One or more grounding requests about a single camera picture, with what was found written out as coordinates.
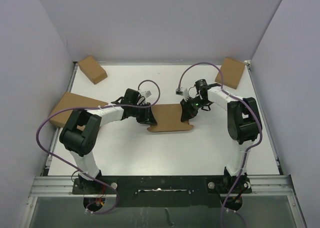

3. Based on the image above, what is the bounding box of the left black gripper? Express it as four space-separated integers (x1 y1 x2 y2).
130 101 157 125

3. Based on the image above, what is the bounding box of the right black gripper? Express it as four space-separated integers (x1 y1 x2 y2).
180 96 211 122

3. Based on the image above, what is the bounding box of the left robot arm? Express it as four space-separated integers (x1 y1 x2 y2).
59 88 157 193

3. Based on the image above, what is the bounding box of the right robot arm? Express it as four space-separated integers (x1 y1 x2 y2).
175 79 262 192

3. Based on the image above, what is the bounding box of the small folded cardboard box left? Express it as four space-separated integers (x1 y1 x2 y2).
78 56 108 84

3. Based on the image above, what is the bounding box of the large folded cardboard box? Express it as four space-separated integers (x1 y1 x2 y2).
47 91 110 127

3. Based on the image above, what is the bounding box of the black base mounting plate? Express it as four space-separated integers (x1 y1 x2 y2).
72 175 252 211

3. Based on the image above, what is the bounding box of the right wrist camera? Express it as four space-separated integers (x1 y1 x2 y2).
175 87 190 101

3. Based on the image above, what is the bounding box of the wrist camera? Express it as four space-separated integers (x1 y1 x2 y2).
175 87 190 101
138 90 152 98

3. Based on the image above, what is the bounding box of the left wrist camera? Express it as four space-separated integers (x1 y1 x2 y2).
138 90 152 98

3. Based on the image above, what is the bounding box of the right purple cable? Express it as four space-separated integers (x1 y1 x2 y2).
178 62 264 228

